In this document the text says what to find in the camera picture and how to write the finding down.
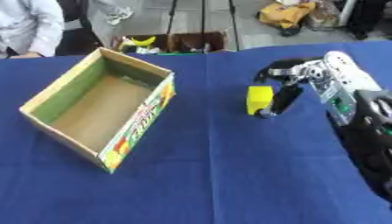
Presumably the yellow bag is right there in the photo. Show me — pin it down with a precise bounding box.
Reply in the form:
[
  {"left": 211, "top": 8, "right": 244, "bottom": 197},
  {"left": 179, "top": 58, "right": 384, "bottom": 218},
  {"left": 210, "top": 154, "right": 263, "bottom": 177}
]
[{"left": 255, "top": 0, "right": 318, "bottom": 30}]

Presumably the tan cardboard box green inside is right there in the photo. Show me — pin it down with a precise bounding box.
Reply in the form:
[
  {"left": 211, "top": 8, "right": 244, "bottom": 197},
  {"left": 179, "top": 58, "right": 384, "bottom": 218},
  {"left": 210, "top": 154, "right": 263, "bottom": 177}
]
[{"left": 18, "top": 46, "right": 178, "bottom": 174}]

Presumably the black tripod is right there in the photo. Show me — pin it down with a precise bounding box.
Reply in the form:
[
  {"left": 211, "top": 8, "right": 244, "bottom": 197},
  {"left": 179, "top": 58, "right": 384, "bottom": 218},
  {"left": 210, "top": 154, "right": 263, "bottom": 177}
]
[{"left": 165, "top": 0, "right": 242, "bottom": 53}]

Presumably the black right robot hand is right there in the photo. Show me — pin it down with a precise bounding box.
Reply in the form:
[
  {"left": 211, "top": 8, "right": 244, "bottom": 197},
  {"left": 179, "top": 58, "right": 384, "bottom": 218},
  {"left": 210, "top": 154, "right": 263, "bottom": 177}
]
[{"left": 252, "top": 57, "right": 328, "bottom": 119}]

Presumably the yellow toy banana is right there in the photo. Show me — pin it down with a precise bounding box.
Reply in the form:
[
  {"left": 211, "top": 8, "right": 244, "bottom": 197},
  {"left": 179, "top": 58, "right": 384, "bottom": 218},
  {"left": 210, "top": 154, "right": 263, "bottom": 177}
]
[{"left": 125, "top": 35, "right": 158, "bottom": 47}]

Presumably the person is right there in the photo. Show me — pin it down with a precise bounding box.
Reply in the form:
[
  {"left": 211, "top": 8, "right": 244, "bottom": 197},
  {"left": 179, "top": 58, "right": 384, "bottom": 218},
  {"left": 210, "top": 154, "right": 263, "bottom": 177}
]
[{"left": 0, "top": 0, "right": 67, "bottom": 60}]

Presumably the yellow rectangular block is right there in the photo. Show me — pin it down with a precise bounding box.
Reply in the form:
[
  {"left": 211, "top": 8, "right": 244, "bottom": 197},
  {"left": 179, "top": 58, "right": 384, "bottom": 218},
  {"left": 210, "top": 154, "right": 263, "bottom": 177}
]
[{"left": 245, "top": 85, "right": 276, "bottom": 116}]

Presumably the brown cardboard box with items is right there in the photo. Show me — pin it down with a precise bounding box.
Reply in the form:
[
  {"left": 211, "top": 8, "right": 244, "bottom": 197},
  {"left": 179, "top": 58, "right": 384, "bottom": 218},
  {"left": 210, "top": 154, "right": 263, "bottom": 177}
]
[{"left": 110, "top": 31, "right": 228, "bottom": 55}]

